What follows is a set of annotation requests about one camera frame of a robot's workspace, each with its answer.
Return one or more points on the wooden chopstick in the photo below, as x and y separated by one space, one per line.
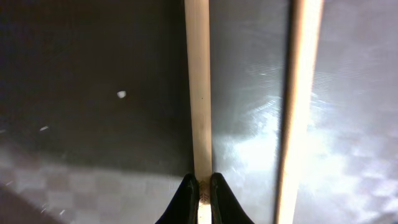
197 21
304 26

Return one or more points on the brown serving tray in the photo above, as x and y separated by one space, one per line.
95 110

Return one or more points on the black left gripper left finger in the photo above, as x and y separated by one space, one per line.
183 207

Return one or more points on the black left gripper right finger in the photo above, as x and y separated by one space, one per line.
225 208

